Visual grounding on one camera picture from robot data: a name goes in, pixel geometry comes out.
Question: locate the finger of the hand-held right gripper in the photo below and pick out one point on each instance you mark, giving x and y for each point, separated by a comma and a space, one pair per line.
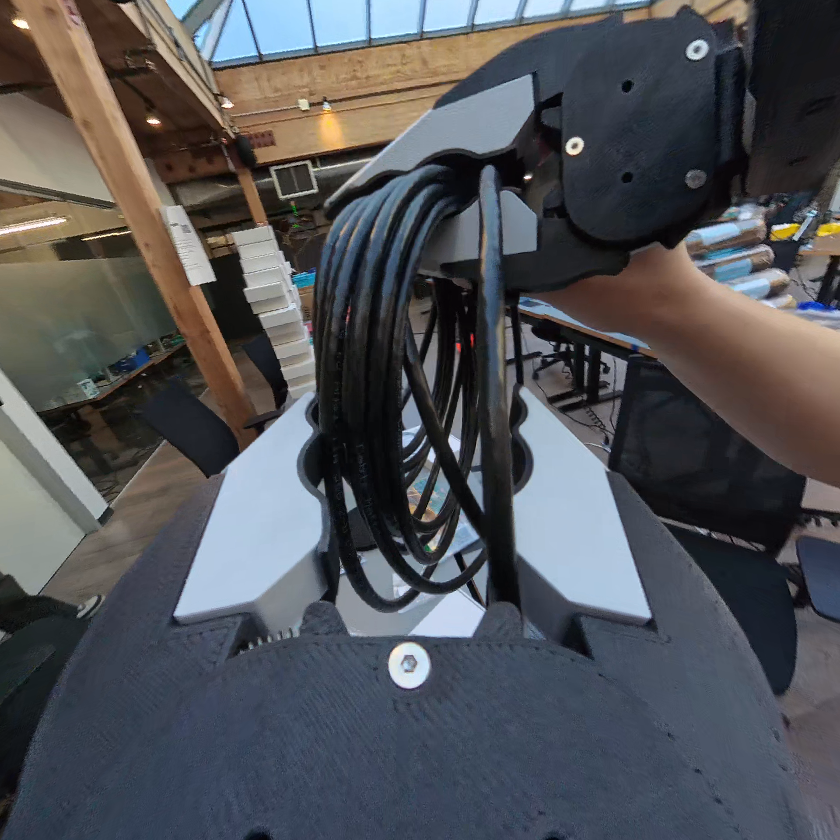
522, 229
472, 121

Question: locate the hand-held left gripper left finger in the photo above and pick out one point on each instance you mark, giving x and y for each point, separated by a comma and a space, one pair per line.
256, 538

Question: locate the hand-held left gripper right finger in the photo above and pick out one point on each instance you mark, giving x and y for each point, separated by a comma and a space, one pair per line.
577, 538

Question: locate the person's right forearm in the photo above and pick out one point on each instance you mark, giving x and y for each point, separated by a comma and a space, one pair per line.
754, 367

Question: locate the long grey desk black legs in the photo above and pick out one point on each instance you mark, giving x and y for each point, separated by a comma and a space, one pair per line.
577, 328

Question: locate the packaged yellow multimeter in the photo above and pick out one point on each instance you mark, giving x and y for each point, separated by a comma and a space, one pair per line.
426, 492

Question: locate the stack of dark rolled mats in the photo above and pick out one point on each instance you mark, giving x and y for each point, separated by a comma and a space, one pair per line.
741, 262

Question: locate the white shoe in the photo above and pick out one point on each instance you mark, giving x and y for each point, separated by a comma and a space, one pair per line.
90, 607

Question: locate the white vent grille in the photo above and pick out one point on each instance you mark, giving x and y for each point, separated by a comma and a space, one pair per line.
294, 180

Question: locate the white paper notice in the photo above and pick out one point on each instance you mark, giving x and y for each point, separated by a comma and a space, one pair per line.
187, 243

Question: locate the wooden post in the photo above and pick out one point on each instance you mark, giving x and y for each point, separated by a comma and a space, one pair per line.
131, 197
249, 190

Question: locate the metal air duct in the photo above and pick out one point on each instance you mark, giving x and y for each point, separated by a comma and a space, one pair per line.
216, 190

